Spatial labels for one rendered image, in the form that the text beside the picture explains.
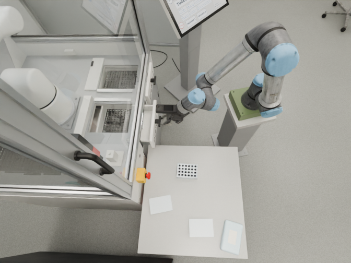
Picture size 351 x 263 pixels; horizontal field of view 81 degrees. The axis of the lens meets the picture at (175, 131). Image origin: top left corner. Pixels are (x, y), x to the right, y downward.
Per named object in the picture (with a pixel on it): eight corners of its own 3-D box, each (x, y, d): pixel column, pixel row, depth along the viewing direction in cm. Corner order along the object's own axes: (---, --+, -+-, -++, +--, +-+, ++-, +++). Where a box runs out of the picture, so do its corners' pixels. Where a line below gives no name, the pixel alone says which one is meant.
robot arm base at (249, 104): (259, 90, 142) (265, 81, 133) (266, 109, 135) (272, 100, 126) (238, 92, 141) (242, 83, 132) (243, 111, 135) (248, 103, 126)
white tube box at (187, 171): (197, 166, 127) (197, 164, 124) (197, 179, 124) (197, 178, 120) (177, 164, 128) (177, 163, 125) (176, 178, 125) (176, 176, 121)
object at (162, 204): (170, 194, 121) (170, 194, 119) (173, 210, 117) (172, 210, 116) (149, 199, 120) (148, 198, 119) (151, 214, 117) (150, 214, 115)
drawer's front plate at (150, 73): (154, 72, 153) (151, 61, 143) (150, 105, 141) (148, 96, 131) (151, 72, 153) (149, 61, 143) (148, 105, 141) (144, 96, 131)
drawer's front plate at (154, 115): (158, 108, 140) (156, 99, 130) (154, 148, 127) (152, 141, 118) (155, 108, 140) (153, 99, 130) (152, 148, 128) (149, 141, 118)
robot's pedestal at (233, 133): (237, 129, 220) (260, 84, 151) (248, 154, 207) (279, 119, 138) (210, 135, 218) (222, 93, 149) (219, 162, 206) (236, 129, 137)
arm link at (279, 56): (273, 96, 125) (289, 21, 77) (282, 117, 119) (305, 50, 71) (253, 102, 128) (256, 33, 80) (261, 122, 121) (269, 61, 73)
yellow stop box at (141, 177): (148, 170, 119) (145, 167, 113) (147, 183, 116) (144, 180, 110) (139, 170, 120) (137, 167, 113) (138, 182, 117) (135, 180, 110)
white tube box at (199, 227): (211, 218, 114) (212, 218, 109) (212, 236, 111) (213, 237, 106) (188, 219, 115) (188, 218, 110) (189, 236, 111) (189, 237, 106)
